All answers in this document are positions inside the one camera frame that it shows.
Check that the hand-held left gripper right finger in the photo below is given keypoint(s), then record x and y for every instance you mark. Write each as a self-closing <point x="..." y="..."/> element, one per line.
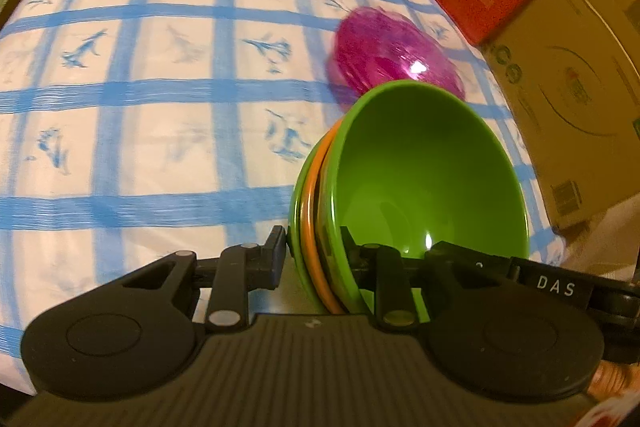
<point x="385" y="277"/>

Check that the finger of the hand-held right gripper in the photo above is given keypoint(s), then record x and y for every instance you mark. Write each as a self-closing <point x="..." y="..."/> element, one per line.
<point x="470" y="259"/>

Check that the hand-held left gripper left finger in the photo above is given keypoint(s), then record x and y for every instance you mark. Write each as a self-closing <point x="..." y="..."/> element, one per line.
<point x="265" y="257"/>

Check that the green plastic bowl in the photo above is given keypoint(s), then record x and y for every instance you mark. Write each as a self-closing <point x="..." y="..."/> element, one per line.
<point x="430" y="177"/>
<point x="296" y="227"/>

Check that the orange plastic bowl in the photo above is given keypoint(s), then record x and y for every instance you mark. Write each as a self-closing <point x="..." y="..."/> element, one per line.
<point x="312" y="237"/>

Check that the pink plastic flower plate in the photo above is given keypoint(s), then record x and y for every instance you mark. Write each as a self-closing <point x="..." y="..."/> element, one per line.
<point x="390" y="57"/>

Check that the person's right hand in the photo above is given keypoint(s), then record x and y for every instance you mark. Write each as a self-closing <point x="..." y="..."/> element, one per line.
<point x="617" y="382"/>

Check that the brown cardboard box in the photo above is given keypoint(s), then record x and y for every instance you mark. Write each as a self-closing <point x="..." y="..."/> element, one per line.
<point x="575" y="97"/>

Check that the blue checked tablecloth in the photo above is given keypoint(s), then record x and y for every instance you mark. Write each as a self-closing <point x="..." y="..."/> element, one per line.
<point x="150" y="97"/>

